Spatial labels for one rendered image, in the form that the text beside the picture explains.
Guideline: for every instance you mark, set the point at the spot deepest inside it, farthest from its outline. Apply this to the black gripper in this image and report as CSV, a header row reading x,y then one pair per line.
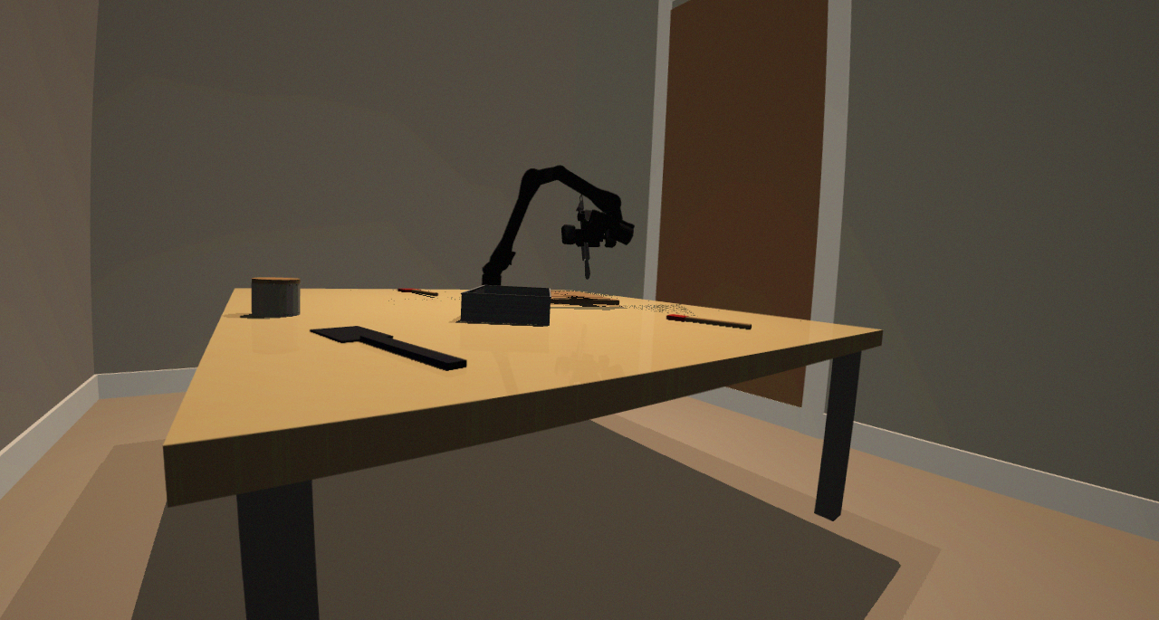
x,y
570,235

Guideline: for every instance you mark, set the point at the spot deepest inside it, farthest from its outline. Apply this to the brown wooden board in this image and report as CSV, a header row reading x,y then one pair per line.
x,y
577,297

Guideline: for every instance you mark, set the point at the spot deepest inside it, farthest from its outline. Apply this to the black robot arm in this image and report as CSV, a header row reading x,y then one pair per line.
x,y
607,202

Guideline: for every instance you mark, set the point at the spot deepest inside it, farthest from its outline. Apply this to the dark grey cylindrical container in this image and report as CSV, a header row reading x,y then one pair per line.
x,y
275,297

